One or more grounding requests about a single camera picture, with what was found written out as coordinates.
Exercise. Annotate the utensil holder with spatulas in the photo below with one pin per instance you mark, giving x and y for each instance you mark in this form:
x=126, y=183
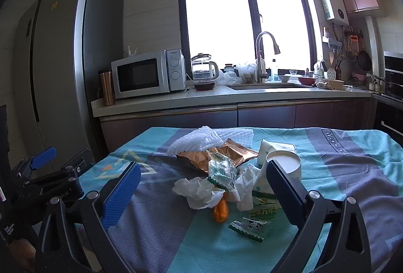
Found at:
x=333, y=70

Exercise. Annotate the copper foil snack bag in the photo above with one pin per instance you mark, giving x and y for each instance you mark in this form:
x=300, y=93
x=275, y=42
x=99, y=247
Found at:
x=239, y=153

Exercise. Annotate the teal and grey printed tablecloth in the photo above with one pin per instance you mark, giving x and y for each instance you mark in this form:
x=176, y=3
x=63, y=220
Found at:
x=346, y=172

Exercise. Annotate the white wall rack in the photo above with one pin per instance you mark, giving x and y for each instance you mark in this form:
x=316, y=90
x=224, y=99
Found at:
x=332, y=40

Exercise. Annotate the white foam net sleeve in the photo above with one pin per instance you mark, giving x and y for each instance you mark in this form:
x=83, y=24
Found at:
x=201, y=139

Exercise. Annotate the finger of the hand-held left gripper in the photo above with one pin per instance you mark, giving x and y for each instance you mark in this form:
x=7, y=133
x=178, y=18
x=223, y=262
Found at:
x=44, y=158
x=71, y=170

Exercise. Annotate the white plastic wrap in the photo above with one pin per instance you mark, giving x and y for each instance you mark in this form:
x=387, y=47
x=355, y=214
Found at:
x=248, y=185

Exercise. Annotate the person's left hand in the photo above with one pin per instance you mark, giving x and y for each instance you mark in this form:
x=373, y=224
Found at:
x=22, y=255

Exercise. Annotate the steel kitchen faucet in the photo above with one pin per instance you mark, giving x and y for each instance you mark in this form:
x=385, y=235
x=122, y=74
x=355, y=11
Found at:
x=259, y=56

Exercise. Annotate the orange peel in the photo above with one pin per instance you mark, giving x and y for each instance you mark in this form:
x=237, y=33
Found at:
x=221, y=210

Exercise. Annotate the beige tray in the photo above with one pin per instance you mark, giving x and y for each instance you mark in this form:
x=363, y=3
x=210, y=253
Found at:
x=332, y=83

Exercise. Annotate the white kitchen countertop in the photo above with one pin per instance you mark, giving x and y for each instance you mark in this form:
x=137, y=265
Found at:
x=220, y=98

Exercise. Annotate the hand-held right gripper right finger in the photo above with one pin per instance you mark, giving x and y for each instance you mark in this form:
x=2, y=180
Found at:
x=283, y=194

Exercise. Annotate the hanging frying pan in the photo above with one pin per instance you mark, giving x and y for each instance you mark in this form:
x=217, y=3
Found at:
x=364, y=59

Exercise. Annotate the kitchen sink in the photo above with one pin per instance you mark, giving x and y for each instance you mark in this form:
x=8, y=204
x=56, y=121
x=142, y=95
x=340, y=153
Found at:
x=267, y=86

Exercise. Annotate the clear bottle with blue label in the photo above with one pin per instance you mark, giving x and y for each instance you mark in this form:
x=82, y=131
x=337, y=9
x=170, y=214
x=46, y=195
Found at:
x=275, y=71

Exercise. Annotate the grey refrigerator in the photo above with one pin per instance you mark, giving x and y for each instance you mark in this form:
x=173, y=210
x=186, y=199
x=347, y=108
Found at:
x=56, y=56

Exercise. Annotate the green and yellow wrapper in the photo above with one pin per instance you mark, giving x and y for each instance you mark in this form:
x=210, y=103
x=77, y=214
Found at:
x=264, y=207

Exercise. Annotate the pink pot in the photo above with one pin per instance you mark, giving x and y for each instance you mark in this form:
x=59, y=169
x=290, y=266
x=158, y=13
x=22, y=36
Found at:
x=359, y=77

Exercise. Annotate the brown base cabinets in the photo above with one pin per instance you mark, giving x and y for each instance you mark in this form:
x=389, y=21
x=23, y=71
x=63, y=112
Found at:
x=267, y=117

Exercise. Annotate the white plastic bag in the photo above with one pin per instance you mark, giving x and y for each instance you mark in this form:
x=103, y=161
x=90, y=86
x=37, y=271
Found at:
x=247, y=71

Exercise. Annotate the white paper cup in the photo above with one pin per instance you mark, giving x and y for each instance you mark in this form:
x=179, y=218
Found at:
x=288, y=164

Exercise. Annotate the glass electric kettle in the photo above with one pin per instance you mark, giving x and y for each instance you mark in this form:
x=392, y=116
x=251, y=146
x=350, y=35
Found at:
x=203, y=70

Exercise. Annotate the copper tumbler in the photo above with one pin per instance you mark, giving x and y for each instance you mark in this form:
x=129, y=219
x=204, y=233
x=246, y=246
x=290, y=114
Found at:
x=107, y=90

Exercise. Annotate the red bowl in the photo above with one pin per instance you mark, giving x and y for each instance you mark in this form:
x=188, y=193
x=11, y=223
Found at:
x=307, y=80

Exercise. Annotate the black built-in oven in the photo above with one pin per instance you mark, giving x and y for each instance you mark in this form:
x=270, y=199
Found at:
x=390, y=87

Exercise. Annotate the orange grater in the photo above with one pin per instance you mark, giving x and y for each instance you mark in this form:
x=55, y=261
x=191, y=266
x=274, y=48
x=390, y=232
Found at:
x=354, y=43

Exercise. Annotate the dark framed window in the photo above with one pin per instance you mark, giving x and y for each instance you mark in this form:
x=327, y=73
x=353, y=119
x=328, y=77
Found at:
x=245, y=15

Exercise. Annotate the white water heater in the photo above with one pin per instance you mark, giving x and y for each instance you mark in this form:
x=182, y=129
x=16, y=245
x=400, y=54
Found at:
x=333, y=2

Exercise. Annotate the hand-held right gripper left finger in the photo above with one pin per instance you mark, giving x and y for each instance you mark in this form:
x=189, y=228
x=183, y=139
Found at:
x=121, y=194

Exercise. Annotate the white microwave oven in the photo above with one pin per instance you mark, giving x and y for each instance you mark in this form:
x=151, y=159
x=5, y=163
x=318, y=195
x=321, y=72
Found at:
x=138, y=75

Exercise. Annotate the clear plastic bag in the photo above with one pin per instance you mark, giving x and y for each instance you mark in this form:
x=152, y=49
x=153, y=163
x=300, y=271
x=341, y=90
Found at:
x=228, y=78

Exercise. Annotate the white tissue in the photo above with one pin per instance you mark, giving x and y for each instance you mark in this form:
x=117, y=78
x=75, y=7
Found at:
x=198, y=194

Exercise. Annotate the white tissue pack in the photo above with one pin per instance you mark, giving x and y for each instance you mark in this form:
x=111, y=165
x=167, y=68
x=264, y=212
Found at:
x=267, y=150

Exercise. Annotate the clear green candy wrapper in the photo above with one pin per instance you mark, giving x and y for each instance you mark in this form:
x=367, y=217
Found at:
x=222, y=170

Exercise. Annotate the green wrapper with cow print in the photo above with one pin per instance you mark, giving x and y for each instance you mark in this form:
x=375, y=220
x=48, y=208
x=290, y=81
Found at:
x=250, y=229

